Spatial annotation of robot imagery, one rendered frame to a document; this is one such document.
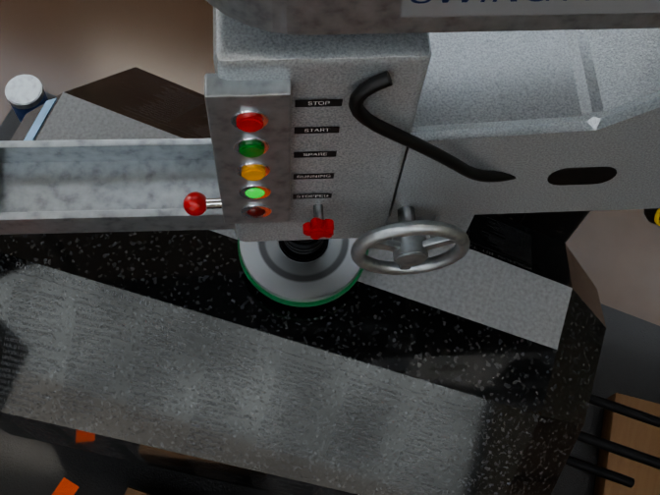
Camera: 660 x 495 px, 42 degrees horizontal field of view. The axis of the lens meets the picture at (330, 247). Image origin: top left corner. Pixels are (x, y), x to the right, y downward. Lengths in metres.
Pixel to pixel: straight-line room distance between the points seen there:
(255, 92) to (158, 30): 1.94
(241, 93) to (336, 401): 0.77
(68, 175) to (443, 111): 0.58
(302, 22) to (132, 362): 0.91
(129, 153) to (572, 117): 0.62
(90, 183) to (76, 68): 1.45
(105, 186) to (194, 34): 1.49
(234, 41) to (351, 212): 0.35
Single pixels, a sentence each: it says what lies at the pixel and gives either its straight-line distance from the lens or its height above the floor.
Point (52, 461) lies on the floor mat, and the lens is 2.24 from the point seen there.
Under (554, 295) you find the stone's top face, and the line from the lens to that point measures 1.51.
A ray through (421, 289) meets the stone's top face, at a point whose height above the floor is 0.80.
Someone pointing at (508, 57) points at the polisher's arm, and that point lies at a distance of 1.00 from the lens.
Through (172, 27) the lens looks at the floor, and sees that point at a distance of 2.73.
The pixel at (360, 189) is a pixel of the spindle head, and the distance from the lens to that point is 1.01.
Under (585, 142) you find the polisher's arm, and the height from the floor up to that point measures 1.34.
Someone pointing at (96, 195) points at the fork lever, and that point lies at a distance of 1.25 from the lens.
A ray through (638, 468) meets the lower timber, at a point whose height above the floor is 0.09.
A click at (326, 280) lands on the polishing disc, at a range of 1.39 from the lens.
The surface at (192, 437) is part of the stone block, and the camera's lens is 1.56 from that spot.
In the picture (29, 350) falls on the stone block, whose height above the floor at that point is 0.68.
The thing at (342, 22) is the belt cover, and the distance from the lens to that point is 0.74.
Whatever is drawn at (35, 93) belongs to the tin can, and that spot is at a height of 0.14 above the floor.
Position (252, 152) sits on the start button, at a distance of 0.87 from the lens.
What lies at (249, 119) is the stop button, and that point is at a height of 1.46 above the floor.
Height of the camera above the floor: 2.16
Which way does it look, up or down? 67 degrees down
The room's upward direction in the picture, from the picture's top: 7 degrees clockwise
